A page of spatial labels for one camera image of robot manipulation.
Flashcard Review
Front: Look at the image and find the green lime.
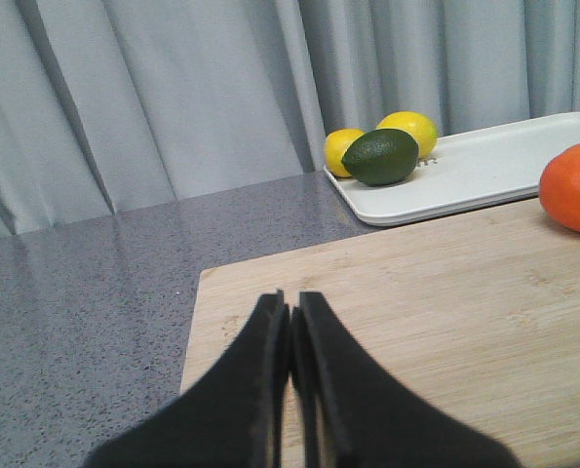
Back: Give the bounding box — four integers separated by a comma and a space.
341, 129, 419, 186

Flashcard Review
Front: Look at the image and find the yellow lemon right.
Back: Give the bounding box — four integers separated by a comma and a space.
376, 111, 439, 158

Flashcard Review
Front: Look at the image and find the orange mandarin fruit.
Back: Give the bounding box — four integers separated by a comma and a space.
539, 143, 580, 232

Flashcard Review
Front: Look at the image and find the wooden cutting board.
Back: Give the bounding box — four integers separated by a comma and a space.
181, 200, 580, 467

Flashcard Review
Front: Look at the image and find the white rectangular tray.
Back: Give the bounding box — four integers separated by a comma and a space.
325, 111, 580, 226

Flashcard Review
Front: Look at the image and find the yellow lemon left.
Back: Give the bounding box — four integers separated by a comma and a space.
324, 129, 365, 178

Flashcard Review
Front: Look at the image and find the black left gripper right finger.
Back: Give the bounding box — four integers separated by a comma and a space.
291, 292, 520, 467

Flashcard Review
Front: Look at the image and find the yellow lemon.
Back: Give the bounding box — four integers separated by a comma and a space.
324, 129, 365, 178
376, 111, 439, 158

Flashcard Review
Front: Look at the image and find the grey curtain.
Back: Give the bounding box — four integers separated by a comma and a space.
0, 1, 580, 238

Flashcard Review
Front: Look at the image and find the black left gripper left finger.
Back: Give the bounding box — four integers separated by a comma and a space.
85, 292, 290, 467

